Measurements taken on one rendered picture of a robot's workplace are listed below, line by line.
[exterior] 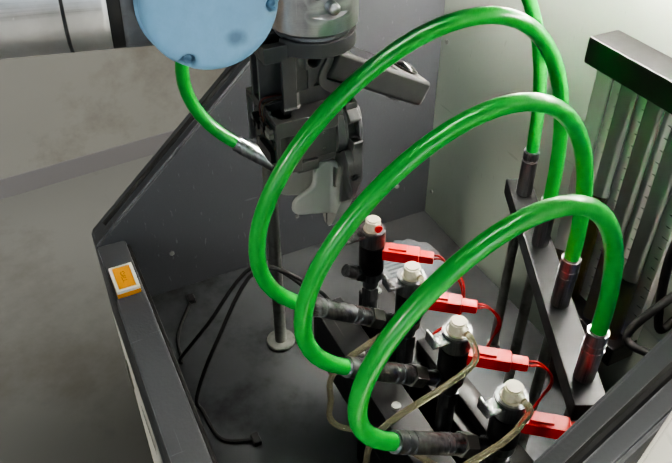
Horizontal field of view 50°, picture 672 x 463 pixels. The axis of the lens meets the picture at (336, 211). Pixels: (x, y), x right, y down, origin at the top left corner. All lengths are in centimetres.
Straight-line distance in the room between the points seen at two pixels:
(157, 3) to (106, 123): 249
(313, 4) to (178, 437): 47
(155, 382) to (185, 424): 7
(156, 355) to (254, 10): 56
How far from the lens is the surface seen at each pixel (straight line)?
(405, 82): 66
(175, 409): 83
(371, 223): 75
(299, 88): 61
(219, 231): 109
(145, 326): 92
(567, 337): 71
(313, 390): 98
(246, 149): 79
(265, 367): 101
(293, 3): 56
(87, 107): 282
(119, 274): 97
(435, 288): 46
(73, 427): 207
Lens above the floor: 160
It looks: 38 degrees down
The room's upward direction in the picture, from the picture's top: straight up
